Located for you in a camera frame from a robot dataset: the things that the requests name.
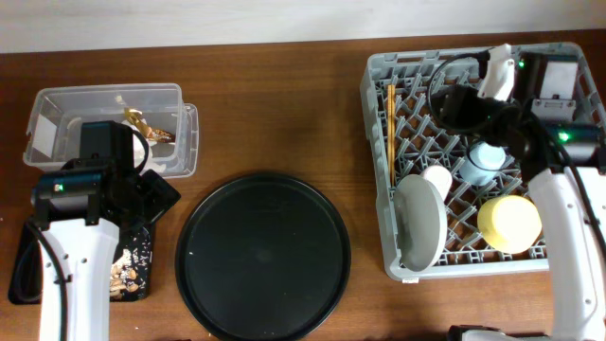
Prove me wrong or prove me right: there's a white tissue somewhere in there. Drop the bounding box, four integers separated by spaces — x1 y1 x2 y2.
133 136 166 173

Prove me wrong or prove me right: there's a light blue cup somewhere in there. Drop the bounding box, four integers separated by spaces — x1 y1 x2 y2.
459 141 507 187

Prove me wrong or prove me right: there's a gold snack wrapper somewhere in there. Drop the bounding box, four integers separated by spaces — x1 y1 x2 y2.
124 108 176 143

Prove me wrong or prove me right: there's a pink cup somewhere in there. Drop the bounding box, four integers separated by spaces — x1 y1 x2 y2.
420 165 453 201

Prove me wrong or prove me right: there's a wooden chopstick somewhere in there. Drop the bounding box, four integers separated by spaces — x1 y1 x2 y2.
392 84 396 187
386 84 394 187

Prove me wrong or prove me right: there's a food scraps pile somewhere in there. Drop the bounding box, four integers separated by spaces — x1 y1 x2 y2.
110 227 153 302

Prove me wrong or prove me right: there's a grey plate with food scraps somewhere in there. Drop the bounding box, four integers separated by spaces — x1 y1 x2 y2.
393 174 448 272

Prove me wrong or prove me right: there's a yellow bowl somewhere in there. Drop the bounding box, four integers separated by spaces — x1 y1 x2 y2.
477 195 543 254

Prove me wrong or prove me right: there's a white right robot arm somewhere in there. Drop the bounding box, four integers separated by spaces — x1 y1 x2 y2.
425 45 605 340

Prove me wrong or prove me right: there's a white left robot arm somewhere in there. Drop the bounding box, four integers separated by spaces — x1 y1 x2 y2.
24 121 181 340

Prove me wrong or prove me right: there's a grey dishwasher rack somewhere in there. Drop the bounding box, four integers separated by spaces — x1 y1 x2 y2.
359 41 606 282

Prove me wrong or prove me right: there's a clear plastic waste bin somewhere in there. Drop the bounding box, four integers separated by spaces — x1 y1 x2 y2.
23 83 201 179

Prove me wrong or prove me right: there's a round black tray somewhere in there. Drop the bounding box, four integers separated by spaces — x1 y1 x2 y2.
175 172 351 340

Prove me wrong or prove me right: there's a black square bin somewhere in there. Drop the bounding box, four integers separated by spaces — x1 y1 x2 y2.
8 225 155 305

